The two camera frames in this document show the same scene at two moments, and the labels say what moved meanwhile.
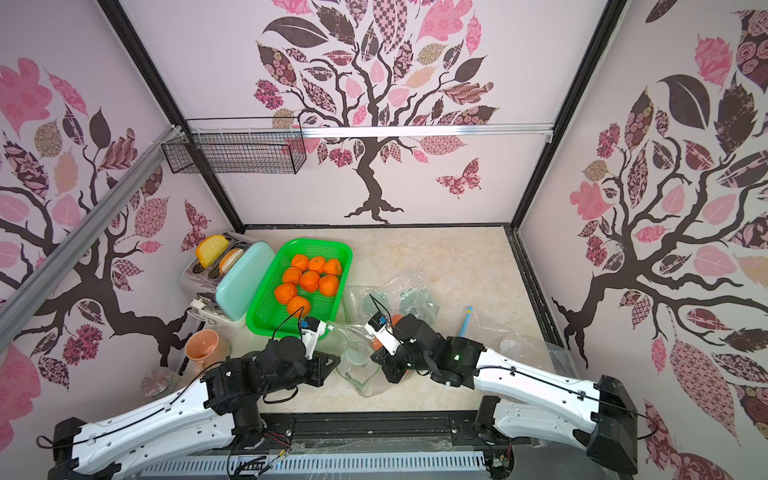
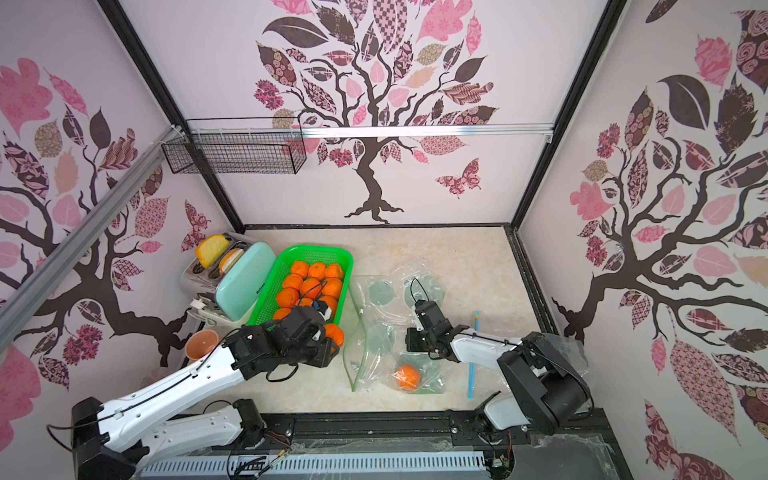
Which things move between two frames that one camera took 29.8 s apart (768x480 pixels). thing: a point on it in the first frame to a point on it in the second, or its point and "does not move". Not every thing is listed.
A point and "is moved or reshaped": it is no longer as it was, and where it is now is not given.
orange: x=328 y=285 does not move
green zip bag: x=360 y=366 is moved or reshaped
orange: x=300 y=261 is moved or reshaped
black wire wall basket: x=239 y=146 does not move
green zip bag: x=403 y=296 is moved or reshaped
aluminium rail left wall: x=25 y=298 does not move
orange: x=293 y=275 is moved or reshaped
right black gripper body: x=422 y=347 to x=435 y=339
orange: x=317 y=264 is moved or reshaped
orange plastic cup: x=205 y=347 does not move
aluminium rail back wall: x=428 y=130 does not move
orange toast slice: x=230 y=258 does not move
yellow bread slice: x=210 y=249 does not move
